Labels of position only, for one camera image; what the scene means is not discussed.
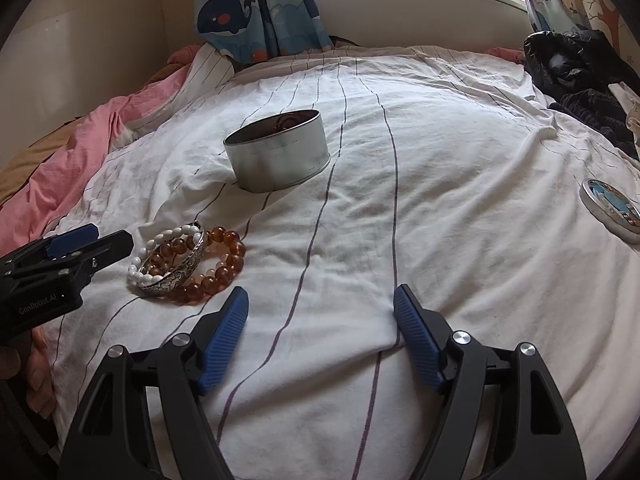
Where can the silver engraved bangle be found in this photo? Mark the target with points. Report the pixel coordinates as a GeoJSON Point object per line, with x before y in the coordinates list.
{"type": "Point", "coordinates": [172, 280]}

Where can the whale print curtain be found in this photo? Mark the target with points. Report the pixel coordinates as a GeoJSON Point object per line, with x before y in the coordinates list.
{"type": "Point", "coordinates": [240, 15]}

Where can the round tin lid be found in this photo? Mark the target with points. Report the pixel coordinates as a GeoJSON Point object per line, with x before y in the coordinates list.
{"type": "Point", "coordinates": [612, 205]}

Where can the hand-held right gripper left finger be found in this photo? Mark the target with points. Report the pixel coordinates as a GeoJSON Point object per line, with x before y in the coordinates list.
{"type": "Point", "coordinates": [225, 340]}

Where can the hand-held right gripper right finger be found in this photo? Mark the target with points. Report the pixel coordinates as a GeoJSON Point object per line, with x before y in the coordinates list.
{"type": "Point", "coordinates": [417, 342]}

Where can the brown bed sheet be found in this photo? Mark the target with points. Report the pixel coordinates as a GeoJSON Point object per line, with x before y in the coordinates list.
{"type": "Point", "coordinates": [35, 160]}

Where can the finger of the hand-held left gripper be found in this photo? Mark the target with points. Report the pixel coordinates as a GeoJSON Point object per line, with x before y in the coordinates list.
{"type": "Point", "coordinates": [107, 247]}
{"type": "Point", "coordinates": [75, 239]}

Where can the person's left hand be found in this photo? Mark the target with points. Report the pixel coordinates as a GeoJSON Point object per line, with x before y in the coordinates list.
{"type": "Point", "coordinates": [35, 367]}

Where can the pink blanket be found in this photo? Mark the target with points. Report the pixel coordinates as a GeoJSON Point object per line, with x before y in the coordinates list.
{"type": "Point", "coordinates": [90, 125]}

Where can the round silver metal tin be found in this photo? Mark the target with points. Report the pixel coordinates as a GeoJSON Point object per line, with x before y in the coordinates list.
{"type": "Point", "coordinates": [280, 160]}

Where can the beige cloth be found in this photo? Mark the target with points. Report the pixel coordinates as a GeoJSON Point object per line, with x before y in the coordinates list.
{"type": "Point", "coordinates": [631, 110]}

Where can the black jacket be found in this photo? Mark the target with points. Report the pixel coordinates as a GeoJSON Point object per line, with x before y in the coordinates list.
{"type": "Point", "coordinates": [575, 65]}

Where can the white striped bed sheet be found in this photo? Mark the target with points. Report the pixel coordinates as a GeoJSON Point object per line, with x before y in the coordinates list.
{"type": "Point", "coordinates": [450, 185]}

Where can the small pink cloth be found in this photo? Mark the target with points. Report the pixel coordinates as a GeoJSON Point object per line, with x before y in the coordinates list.
{"type": "Point", "coordinates": [505, 53]}

